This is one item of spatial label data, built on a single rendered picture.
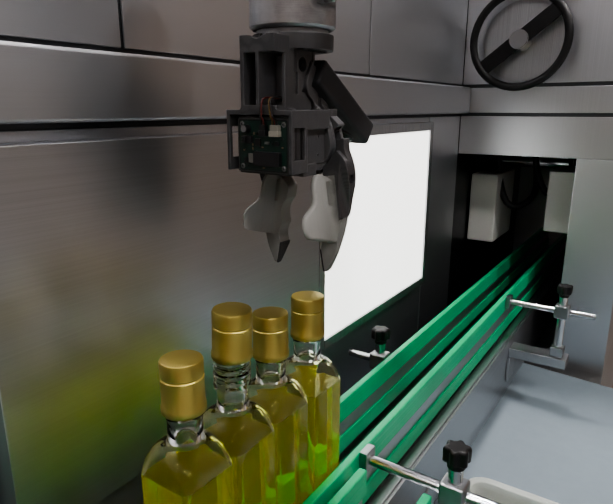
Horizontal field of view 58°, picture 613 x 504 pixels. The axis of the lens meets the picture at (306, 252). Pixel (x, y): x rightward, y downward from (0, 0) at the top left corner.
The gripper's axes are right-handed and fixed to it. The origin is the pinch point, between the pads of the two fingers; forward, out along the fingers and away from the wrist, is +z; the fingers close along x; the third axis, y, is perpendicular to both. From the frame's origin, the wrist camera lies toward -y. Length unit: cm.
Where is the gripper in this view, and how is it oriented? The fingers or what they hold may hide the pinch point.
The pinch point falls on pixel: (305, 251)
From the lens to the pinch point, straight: 54.8
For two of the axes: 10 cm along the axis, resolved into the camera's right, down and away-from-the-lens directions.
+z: 0.0, 9.7, 2.6
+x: 8.2, 1.5, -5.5
